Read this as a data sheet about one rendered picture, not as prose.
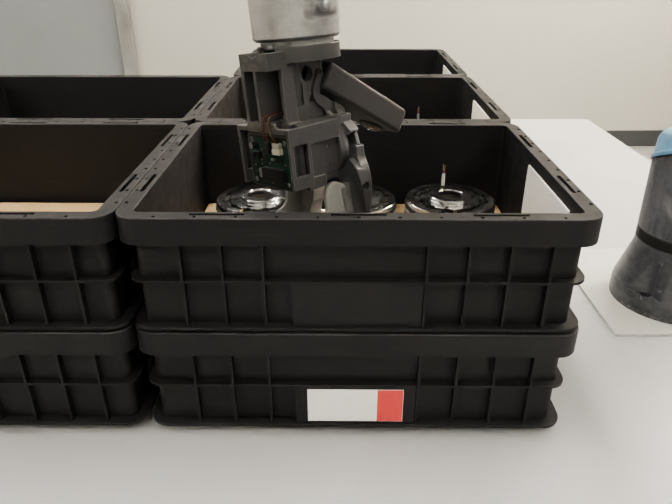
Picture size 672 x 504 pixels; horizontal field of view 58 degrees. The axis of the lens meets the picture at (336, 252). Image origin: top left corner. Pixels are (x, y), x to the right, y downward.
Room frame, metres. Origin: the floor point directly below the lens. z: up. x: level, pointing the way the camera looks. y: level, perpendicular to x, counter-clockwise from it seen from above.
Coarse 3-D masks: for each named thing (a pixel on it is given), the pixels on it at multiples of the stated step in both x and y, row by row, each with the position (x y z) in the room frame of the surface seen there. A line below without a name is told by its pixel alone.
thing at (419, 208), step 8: (432, 184) 0.70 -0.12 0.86; (440, 184) 0.70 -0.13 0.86; (448, 184) 0.70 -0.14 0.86; (456, 184) 0.70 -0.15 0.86; (408, 192) 0.67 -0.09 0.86; (416, 192) 0.67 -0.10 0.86; (424, 192) 0.67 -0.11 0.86; (472, 192) 0.67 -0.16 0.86; (480, 192) 0.67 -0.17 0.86; (408, 200) 0.65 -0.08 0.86; (416, 200) 0.65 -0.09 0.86; (424, 200) 0.65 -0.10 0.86; (472, 200) 0.65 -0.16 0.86; (480, 200) 0.65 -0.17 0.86; (488, 200) 0.65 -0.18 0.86; (416, 208) 0.63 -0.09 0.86; (424, 208) 0.62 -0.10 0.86; (432, 208) 0.63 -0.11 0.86; (440, 208) 0.62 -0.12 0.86; (448, 208) 0.62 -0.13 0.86; (456, 208) 0.62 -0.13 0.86; (464, 208) 0.62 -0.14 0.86; (472, 208) 0.62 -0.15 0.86; (480, 208) 0.63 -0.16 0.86; (488, 208) 0.62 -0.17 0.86
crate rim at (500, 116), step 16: (240, 80) 1.02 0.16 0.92; (368, 80) 1.02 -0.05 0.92; (384, 80) 1.02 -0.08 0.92; (400, 80) 1.02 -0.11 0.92; (416, 80) 1.02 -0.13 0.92; (432, 80) 1.02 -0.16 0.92; (448, 80) 1.02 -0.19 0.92; (464, 80) 1.00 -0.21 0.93; (224, 96) 0.88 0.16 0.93; (480, 96) 0.88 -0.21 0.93; (208, 112) 0.78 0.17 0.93; (496, 112) 0.78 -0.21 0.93
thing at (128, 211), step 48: (528, 144) 0.65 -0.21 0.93; (144, 192) 0.50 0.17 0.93; (576, 192) 0.50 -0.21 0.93; (144, 240) 0.44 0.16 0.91; (192, 240) 0.44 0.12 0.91; (240, 240) 0.44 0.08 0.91; (288, 240) 0.44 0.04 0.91; (336, 240) 0.44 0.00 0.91; (384, 240) 0.44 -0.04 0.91; (432, 240) 0.44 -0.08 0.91; (480, 240) 0.44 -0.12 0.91; (528, 240) 0.44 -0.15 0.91; (576, 240) 0.44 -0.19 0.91
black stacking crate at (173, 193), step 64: (192, 192) 0.65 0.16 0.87; (512, 192) 0.66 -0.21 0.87; (192, 256) 0.45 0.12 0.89; (256, 256) 0.45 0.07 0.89; (320, 256) 0.45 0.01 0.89; (384, 256) 0.45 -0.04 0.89; (448, 256) 0.45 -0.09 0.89; (512, 256) 0.44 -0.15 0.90; (576, 256) 0.45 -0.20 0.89; (192, 320) 0.45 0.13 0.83; (256, 320) 0.45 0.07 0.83; (320, 320) 0.44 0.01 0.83; (384, 320) 0.44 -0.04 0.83; (448, 320) 0.45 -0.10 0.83; (512, 320) 0.45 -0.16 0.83; (576, 320) 0.45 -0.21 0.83
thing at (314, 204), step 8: (288, 192) 0.54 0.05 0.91; (296, 192) 0.55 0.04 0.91; (304, 192) 0.55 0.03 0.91; (312, 192) 0.54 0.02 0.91; (320, 192) 0.55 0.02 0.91; (288, 200) 0.54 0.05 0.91; (296, 200) 0.55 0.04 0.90; (304, 200) 0.55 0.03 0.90; (312, 200) 0.54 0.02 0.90; (320, 200) 0.55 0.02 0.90; (280, 208) 0.53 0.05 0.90; (288, 208) 0.54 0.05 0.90; (296, 208) 0.55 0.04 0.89; (304, 208) 0.55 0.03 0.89; (312, 208) 0.55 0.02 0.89; (320, 208) 0.56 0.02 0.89
